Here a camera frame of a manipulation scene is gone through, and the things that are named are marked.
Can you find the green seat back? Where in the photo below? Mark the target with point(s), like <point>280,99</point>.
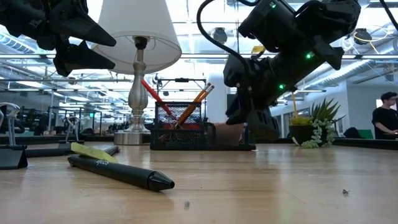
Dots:
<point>366,134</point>

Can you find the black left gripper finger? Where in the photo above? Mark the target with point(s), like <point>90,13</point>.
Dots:
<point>81,60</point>
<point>74,21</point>

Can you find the person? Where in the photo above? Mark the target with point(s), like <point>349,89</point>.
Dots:
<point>384,118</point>

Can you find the black chair back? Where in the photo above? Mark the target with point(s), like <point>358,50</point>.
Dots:
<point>353,133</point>

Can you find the red pen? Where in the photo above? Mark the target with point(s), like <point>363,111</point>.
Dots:
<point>155,95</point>

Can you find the black mesh desk organizer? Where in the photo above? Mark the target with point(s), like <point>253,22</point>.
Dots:
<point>174,138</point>

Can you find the black binder clip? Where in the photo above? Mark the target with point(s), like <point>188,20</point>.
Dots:
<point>72,130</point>
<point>12,158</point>

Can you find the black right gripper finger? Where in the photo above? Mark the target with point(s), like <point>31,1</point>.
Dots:
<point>241,109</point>
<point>264,124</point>

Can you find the yellow highlighter pen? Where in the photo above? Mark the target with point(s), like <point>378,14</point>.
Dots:
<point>93,152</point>

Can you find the black metal rack frame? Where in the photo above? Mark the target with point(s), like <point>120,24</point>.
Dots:
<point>182,80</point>

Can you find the white shade silver table lamp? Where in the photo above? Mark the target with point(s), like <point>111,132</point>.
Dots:
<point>140,18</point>

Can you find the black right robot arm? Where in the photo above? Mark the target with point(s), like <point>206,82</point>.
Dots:
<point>326,18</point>

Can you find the potted green succulent plant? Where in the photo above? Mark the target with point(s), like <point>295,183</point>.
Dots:
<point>303,133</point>

